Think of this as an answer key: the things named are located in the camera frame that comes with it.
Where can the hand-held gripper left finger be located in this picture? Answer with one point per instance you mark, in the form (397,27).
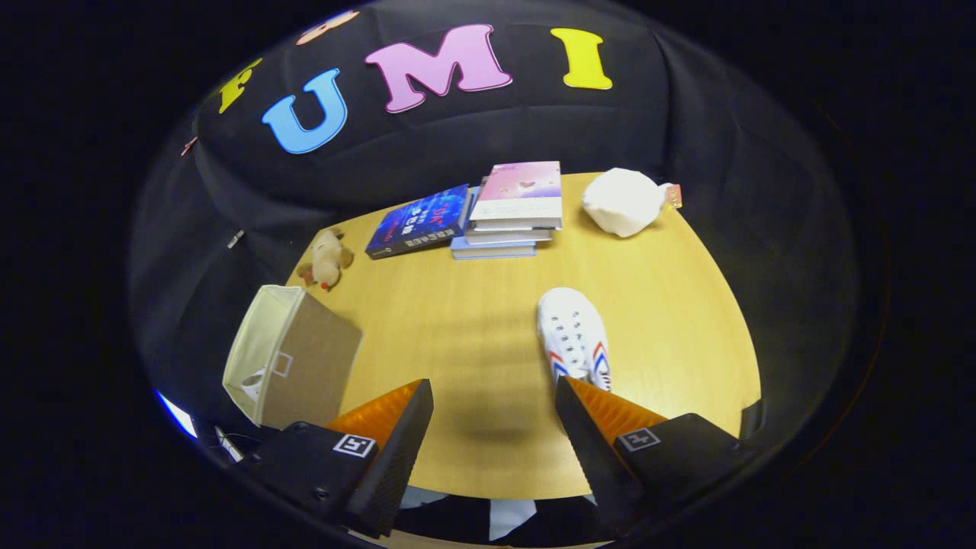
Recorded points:
(400,457)

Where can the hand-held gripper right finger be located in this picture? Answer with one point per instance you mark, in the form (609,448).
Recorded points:
(587,450)

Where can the white canvas shoe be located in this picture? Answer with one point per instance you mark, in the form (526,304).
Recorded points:
(254,385)
(568,328)

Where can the beige fabric storage box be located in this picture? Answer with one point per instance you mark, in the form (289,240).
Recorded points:
(313,366)

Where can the brown plush dog toy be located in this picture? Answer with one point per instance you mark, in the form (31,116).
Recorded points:
(328,259)

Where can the grey white book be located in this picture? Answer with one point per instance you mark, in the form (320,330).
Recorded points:
(503,236)

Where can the dark blue book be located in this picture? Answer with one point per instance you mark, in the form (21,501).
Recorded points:
(419,221)

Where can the white plush toy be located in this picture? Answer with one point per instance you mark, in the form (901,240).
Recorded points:
(621,202)

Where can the pink cover book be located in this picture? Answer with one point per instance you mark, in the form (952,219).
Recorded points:
(522,187)

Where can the silver clip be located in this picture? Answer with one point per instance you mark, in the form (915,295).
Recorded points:
(235,239)

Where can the red clip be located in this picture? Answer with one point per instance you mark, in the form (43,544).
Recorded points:
(188,146)

